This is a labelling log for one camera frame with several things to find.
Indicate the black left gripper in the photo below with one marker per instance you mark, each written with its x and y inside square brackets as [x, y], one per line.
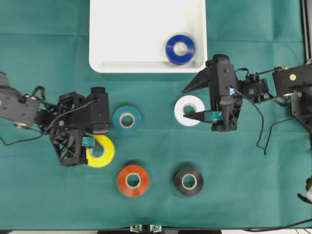
[68, 138]

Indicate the black aluminium rail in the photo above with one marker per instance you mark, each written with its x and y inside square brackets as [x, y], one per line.
[307, 28]

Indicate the white plastic case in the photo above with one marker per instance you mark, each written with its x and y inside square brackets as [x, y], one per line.
[130, 36]

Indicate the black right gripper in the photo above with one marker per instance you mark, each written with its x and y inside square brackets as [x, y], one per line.
[225, 102]

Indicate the yellow tape roll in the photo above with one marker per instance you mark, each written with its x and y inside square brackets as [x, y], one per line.
[107, 155]

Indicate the green table cloth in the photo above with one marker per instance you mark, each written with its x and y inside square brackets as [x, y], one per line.
[251, 176]

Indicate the green tape roll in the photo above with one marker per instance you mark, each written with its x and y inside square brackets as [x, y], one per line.
[127, 120]

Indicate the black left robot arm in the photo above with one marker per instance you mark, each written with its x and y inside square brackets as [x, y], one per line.
[22, 109]

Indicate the red tape roll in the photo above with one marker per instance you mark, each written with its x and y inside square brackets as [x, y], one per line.
[133, 180]

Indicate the blue tape roll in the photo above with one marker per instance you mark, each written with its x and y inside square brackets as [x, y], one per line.
[180, 49]

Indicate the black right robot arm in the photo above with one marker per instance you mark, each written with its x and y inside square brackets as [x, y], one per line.
[293, 84]

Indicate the black tape roll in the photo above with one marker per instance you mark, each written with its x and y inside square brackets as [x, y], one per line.
[189, 181]

